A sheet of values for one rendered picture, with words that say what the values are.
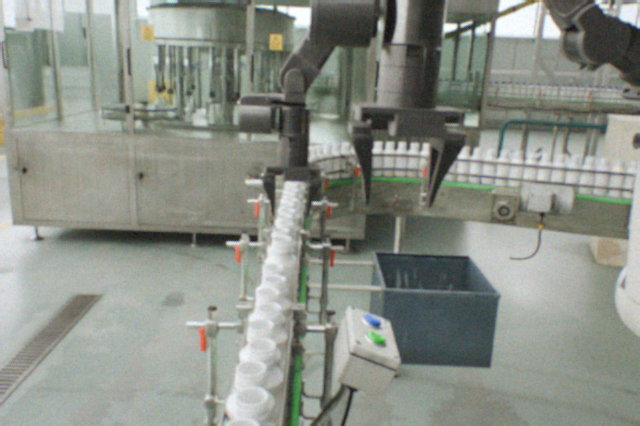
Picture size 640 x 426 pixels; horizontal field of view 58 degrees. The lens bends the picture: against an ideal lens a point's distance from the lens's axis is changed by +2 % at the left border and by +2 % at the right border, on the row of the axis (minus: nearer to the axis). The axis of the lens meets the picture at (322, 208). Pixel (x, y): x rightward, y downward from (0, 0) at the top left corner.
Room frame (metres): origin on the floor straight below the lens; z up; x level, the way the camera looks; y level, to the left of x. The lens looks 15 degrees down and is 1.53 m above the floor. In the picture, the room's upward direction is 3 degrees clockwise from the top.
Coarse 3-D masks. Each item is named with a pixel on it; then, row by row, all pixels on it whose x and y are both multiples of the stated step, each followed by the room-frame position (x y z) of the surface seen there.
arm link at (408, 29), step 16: (400, 0) 0.54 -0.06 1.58; (416, 0) 0.54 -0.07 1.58; (432, 0) 0.54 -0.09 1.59; (384, 16) 0.56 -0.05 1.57; (400, 16) 0.54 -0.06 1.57; (416, 16) 0.54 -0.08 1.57; (432, 16) 0.54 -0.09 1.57; (384, 32) 0.56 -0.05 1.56; (400, 32) 0.54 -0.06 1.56; (416, 32) 0.54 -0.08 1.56; (432, 32) 0.54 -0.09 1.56; (416, 48) 0.55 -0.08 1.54; (432, 48) 0.54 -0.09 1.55
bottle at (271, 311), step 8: (264, 304) 0.81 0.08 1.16; (272, 304) 0.81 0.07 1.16; (264, 312) 0.78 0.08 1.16; (272, 312) 0.78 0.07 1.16; (280, 312) 0.79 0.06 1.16; (272, 320) 0.78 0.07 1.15; (280, 320) 0.79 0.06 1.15; (280, 328) 0.79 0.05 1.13; (280, 336) 0.78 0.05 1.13; (288, 336) 0.80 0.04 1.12; (280, 344) 0.78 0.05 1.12; (280, 352) 0.78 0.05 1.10; (280, 368) 0.78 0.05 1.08
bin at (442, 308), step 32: (384, 256) 1.72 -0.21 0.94; (416, 256) 1.73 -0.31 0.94; (448, 256) 1.73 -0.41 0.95; (352, 288) 1.46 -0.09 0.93; (384, 288) 1.42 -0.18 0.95; (416, 288) 1.73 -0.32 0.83; (448, 288) 1.73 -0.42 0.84; (480, 288) 1.58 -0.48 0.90; (416, 320) 1.42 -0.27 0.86; (448, 320) 1.42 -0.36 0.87; (480, 320) 1.42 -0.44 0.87; (320, 352) 1.47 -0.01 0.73; (416, 352) 1.42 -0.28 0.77; (448, 352) 1.42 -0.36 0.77; (480, 352) 1.42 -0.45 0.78
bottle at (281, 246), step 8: (280, 240) 1.04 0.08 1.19; (288, 240) 1.04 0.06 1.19; (272, 248) 1.02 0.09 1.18; (280, 248) 1.01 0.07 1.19; (288, 248) 1.02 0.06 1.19; (272, 256) 1.02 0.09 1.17; (280, 256) 1.01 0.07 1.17; (288, 256) 1.02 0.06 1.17; (288, 264) 1.01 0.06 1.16; (288, 272) 1.01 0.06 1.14; (288, 280) 1.01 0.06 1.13
